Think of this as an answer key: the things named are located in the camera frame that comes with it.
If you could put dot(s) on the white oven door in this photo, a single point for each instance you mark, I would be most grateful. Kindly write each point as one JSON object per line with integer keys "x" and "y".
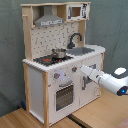
{"x": 63, "y": 99}

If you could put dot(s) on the wooden toy kitchen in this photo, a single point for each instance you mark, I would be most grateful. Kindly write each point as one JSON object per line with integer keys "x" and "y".
{"x": 39, "y": 42}

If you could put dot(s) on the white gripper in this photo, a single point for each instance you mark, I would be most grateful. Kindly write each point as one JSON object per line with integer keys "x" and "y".
{"x": 94, "y": 74}

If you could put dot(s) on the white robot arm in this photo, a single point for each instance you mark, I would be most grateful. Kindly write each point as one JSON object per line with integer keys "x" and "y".
{"x": 116, "y": 83}

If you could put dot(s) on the grey toy sink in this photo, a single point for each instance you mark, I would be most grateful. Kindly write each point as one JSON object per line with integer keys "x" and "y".
{"x": 80, "y": 51}

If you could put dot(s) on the white cabinet door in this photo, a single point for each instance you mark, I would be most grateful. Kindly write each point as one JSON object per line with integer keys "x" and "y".
{"x": 89, "y": 90}

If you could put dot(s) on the left red stove knob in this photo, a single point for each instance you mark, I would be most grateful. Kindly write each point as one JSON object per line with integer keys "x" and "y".
{"x": 56, "y": 75}

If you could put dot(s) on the silver toy pot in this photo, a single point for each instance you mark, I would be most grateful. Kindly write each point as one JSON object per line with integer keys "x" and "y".
{"x": 58, "y": 53}

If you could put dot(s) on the black toy stovetop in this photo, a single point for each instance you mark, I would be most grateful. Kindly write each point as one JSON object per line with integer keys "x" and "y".
{"x": 49, "y": 60}

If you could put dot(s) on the toy microwave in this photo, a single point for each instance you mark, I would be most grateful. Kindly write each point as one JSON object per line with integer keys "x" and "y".
{"x": 78, "y": 11}

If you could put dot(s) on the black toy faucet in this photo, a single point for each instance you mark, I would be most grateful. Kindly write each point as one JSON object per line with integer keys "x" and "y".
{"x": 72, "y": 41}

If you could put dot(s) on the grey range hood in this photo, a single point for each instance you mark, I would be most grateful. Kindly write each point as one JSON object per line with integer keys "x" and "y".
{"x": 48, "y": 18}

